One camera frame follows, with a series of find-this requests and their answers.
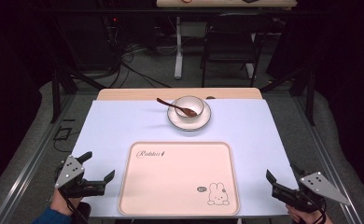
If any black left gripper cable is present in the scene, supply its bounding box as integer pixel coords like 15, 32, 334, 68
58, 187, 90, 224

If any white desk with metal legs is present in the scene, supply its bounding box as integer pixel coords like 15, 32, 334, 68
156, 0, 298, 80

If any person's left hand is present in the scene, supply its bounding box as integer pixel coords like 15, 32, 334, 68
49, 188, 83, 217

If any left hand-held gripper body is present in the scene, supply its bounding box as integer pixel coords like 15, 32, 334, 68
53, 154, 107, 200

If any aluminium frame rail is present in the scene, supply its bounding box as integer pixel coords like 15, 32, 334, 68
291, 92, 364, 224
0, 92, 76, 224

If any white saucer plate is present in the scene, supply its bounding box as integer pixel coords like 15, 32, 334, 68
166, 98, 212, 132

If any black chair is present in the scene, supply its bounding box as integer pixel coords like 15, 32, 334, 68
200, 12, 273, 88

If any brown wooden spoon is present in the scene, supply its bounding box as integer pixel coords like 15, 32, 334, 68
156, 97, 199, 118

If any person's right hand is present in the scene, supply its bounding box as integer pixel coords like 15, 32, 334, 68
286, 203, 334, 224

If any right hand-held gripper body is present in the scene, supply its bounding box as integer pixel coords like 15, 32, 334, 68
271, 171, 352, 215

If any black floor cable loop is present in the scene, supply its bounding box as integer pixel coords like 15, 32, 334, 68
52, 118, 81, 153

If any white bowl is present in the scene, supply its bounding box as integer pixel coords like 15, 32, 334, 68
174, 95, 205, 119

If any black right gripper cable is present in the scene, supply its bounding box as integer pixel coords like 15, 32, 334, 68
307, 194, 328, 224

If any pink tray with rabbit print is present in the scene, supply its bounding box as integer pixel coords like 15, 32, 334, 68
118, 141, 241, 217

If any pale lavender table mat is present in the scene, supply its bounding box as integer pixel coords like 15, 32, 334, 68
68, 98, 300, 218

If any bundle of floor cables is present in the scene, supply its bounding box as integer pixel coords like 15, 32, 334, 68
106, 18, 174, 90

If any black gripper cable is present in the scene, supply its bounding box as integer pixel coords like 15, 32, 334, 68
307, 194, 328, 224
58, 187, 90, 224

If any black metal stand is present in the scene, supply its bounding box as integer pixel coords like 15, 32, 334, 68
49, 66, 108, 124
259, 63, 317, 126

